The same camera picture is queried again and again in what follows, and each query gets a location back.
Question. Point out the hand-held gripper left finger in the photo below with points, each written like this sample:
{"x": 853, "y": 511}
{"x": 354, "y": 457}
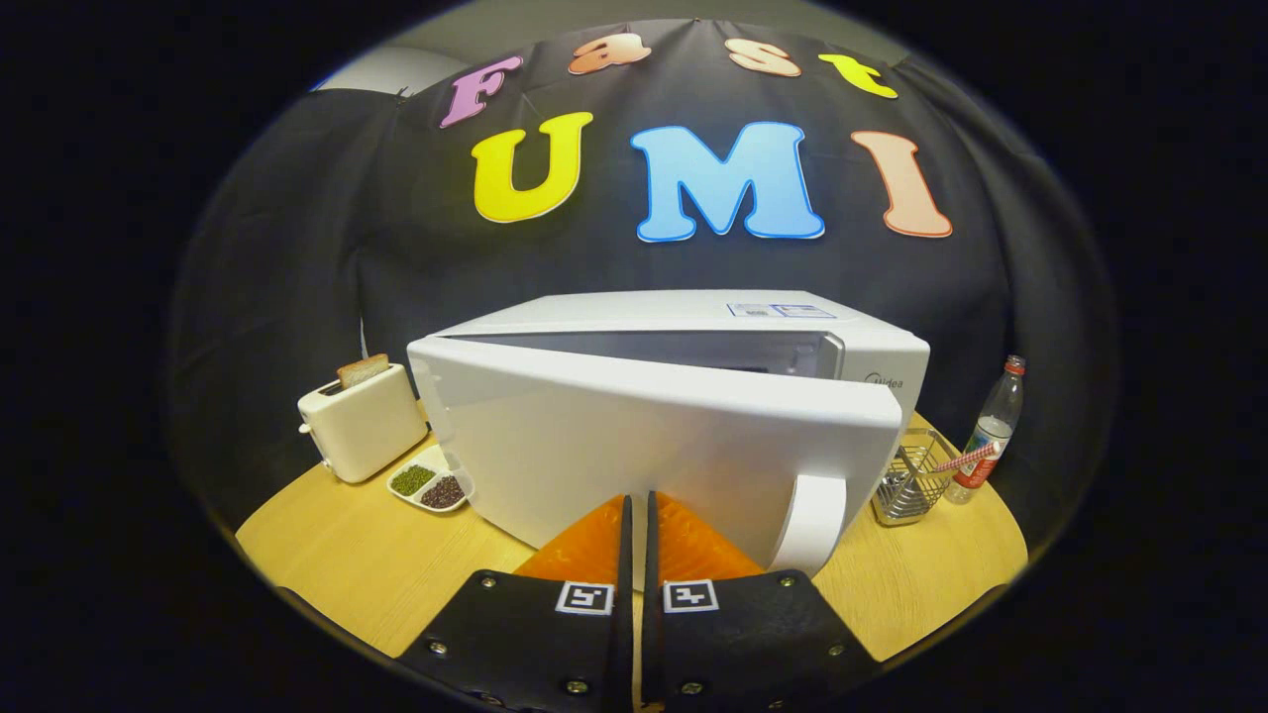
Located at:
{"x": 624, "y": 644}

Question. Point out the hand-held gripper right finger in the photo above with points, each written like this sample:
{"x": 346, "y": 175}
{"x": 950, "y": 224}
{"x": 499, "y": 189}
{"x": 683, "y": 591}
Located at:
{"x": 652, "y": 644}

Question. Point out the white toaster oven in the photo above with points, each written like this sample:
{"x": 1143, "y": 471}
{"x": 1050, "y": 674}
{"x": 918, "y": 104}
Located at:
{"x": 644, "y": 446}

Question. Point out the cream toaster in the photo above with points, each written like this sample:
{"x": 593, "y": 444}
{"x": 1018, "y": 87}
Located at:
{"x": 367, "y": 426}

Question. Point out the white divided bean dish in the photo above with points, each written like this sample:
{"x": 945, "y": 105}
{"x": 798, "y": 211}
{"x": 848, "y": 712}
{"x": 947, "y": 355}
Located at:
{"x": 441, "y": 492}

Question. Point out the red striped straw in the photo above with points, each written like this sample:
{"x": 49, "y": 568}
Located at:
{"x": 971, "y": 457}

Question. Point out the toast slice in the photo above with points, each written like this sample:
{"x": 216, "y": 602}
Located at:
{"x": 363, "y": 371}

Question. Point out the clear red label water bottle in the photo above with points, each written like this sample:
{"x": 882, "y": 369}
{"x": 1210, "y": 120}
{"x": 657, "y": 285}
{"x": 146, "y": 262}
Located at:
{"x": 996, "y": 426}

